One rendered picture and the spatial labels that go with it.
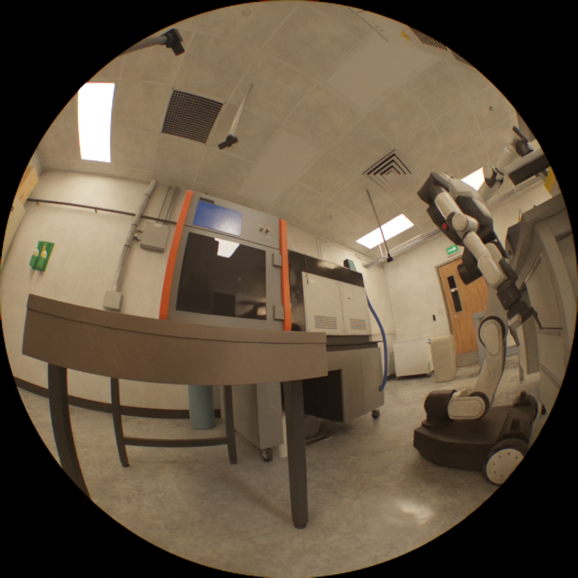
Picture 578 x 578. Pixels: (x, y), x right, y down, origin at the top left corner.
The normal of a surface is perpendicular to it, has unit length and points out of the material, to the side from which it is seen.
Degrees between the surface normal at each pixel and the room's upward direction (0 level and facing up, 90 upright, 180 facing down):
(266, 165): 180
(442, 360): 93
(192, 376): 90
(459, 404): 90
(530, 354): 90
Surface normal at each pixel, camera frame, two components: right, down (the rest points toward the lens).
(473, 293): -0.83, -0.15
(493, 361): -0.81, 0.31
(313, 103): 0.05, 0.94
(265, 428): 0.55, -0.31
